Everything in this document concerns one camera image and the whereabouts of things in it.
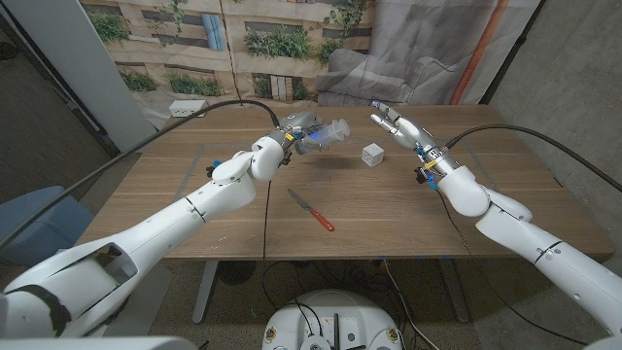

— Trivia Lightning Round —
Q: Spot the blue grey upholstered seat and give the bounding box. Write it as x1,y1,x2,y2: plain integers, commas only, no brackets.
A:
0,185,96,271

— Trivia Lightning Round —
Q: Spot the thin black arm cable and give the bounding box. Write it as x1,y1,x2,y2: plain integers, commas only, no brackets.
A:
261,181,272,263
435,189,587,347

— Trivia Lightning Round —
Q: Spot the black round floor object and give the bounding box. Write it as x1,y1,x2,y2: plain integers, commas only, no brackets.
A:
217,261,258,287

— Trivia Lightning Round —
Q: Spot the white cube block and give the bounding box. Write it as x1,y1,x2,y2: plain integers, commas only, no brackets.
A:
361,142,386,168

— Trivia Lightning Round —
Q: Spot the white power strip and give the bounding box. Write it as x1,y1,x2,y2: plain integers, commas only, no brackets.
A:
168,99,208,119

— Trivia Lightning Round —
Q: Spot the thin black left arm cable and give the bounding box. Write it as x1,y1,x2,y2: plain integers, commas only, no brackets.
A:
261,181,272,263

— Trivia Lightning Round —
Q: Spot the black backdrop stand pole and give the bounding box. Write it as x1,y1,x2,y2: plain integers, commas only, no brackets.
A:
478,0,548,106

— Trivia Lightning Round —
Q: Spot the red handled knife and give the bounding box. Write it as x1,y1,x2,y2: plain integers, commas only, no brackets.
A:
287,188,336,233

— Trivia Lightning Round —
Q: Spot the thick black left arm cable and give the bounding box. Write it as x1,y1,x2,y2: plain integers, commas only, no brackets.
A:
0,98,282,252

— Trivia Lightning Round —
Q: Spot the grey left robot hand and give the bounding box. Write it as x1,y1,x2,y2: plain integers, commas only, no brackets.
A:
275,110,328,158

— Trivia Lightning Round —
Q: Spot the printed fabric backdrop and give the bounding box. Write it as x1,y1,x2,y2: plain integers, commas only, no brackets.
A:
80,0,543,130

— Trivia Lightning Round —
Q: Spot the white column panel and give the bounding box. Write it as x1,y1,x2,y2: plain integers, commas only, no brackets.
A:
2,0,159,155

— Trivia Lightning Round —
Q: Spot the white table leg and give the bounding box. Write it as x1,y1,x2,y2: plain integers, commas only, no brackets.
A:
191,261,220,326
439,258,470,325

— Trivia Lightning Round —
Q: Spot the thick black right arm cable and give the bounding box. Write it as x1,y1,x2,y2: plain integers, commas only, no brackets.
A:
444,123,622,193

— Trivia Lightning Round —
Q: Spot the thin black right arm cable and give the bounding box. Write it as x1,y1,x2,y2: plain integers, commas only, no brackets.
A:
435,189,587,347

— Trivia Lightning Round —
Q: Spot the clear plastic syringe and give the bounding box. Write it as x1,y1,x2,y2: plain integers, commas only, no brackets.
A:
296,118,352,156

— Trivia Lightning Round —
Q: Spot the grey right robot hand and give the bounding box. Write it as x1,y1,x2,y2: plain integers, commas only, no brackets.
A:
369,100,461,192

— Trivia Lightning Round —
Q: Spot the grey floor cable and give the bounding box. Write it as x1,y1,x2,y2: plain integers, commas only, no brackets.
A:
382,260,429,350

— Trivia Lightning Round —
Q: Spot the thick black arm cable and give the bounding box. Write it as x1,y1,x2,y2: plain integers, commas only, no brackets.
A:
0,98,282,252
444,123,622,193

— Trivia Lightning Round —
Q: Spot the white robot torso base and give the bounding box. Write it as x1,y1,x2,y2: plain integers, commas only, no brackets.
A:
260,289,403,350

